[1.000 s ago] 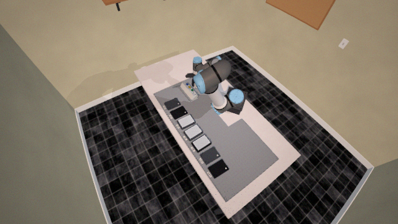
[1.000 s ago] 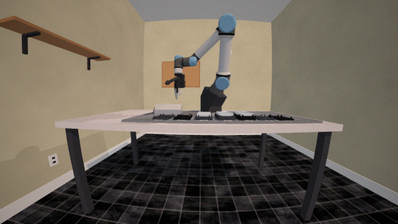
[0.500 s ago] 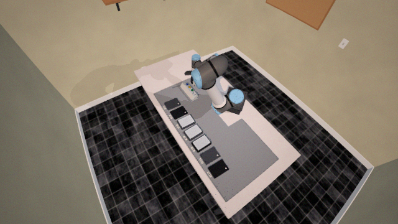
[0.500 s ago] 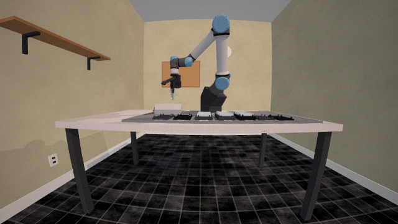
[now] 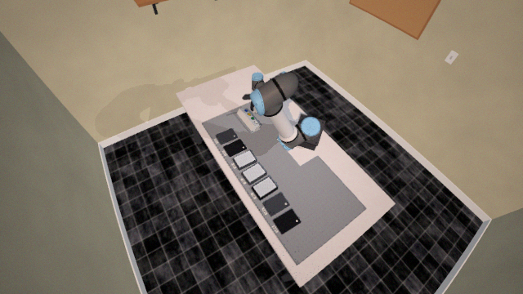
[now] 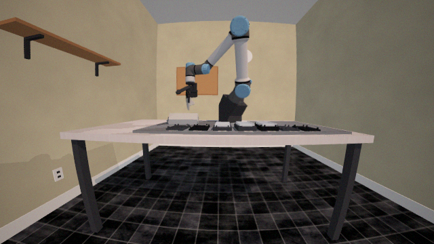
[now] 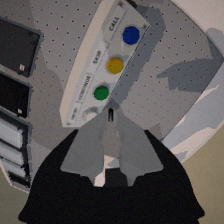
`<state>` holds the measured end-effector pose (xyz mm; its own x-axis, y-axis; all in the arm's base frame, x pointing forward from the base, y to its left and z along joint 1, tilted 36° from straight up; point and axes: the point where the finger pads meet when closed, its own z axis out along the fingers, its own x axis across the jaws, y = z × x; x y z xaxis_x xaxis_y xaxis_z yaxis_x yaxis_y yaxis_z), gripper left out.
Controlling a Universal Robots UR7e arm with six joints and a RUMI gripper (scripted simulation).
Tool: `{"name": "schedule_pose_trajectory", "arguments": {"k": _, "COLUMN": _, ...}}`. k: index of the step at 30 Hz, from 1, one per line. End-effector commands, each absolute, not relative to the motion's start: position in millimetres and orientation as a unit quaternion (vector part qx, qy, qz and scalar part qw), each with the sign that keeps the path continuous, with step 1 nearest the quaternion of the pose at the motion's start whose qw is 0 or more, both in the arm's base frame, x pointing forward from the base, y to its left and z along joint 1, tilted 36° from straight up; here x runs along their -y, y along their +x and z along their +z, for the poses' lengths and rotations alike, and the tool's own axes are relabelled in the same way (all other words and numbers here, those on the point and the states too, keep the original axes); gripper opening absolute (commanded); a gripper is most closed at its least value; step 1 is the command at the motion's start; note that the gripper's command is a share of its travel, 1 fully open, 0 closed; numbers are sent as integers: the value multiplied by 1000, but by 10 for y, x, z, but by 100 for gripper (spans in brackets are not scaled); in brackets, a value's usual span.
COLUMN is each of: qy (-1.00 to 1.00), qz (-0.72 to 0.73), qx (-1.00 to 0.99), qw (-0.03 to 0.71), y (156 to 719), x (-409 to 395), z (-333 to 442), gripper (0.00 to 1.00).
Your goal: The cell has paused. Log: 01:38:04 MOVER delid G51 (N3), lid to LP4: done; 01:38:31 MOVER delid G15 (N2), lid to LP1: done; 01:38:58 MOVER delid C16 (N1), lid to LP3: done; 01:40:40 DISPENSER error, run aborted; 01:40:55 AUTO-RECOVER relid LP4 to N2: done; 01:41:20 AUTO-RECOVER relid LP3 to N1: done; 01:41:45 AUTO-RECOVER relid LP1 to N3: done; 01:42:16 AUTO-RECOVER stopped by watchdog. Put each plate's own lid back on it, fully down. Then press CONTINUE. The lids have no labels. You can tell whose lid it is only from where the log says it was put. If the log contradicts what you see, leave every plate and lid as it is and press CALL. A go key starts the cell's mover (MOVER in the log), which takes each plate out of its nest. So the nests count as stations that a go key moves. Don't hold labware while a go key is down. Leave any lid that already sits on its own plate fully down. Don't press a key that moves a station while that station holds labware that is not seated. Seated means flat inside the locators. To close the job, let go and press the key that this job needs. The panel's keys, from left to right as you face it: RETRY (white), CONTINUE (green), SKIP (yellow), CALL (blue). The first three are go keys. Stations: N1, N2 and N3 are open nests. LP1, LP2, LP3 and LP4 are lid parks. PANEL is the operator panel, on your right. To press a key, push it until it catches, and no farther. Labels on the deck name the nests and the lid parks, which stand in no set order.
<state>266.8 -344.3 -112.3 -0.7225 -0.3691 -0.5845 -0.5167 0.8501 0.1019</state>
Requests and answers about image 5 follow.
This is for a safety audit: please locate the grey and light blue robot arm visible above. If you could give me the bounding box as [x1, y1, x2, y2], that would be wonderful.
[243, 71, 320, 150]

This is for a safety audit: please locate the white operator button panel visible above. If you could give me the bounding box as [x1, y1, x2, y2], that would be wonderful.
[232, 109, 261, 134]

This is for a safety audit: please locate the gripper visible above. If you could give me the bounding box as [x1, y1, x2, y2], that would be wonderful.
[250, 101, 257, 114]

